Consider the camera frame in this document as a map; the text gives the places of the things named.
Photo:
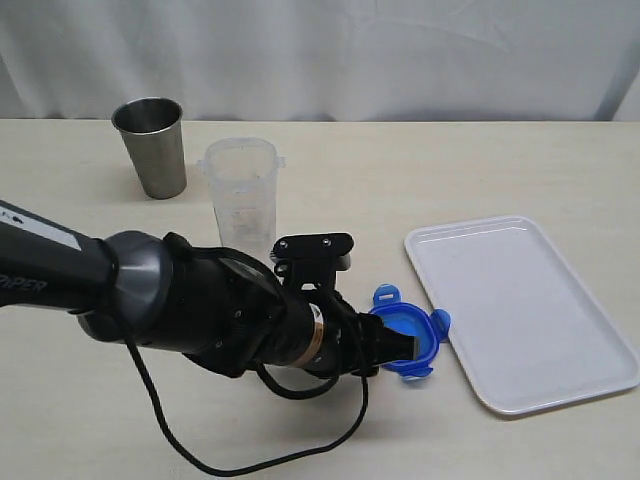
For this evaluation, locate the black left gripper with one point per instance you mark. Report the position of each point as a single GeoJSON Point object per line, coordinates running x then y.
{"type": "Point", "coordinates": [338, 353]}

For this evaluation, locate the blue plastic snap lid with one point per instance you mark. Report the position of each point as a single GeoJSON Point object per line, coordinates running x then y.
{"type": "Point", "coordinates": [428, 329]}

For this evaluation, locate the stainless steel cup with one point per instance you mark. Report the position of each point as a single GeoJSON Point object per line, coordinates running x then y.
{"type": "Point", "coordinates": [150, 129]}

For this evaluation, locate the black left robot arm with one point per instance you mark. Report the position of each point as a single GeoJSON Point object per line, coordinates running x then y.
{"type": "Point", "coordinates": [224, 310]}

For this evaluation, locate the clear tall plastic container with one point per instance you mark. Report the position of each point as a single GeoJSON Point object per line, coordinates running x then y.
{"type": "Point", "coordinates": [242, 178]}

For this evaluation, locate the white rectangular plastic tray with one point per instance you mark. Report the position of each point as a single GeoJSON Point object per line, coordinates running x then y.
{"type": "Point", "coordinates": [526, 330]}

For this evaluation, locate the white fabric backdrop curtain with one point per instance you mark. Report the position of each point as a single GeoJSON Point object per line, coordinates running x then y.
{"type": "Point", "coordinates": [324, 60]}

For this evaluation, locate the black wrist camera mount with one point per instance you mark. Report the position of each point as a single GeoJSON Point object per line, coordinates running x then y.
{"type": "Point", "coordinates": [311, 259]}

